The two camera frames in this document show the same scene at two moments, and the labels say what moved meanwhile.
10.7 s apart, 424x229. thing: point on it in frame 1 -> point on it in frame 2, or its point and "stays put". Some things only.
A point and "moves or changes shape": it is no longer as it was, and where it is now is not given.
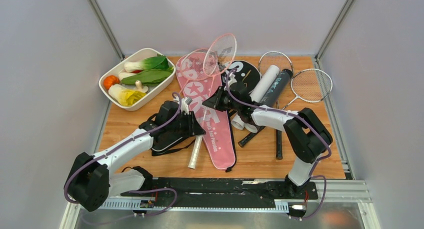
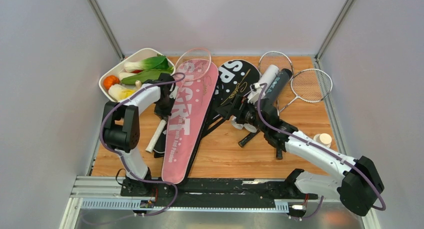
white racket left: x=269 y=60 stays put
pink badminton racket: x=218 y=55 moves or changes shape
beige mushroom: x=139 y=87 stays put
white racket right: x=308 y=85 stays put
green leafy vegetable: x=148 y=77 stays put
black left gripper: x=195 y=130 -> x=167 y=113
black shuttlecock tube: x=273 y=92 stays put
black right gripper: x=215 y=101 -> x=238 y=103
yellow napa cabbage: x=124 y=96 stays put
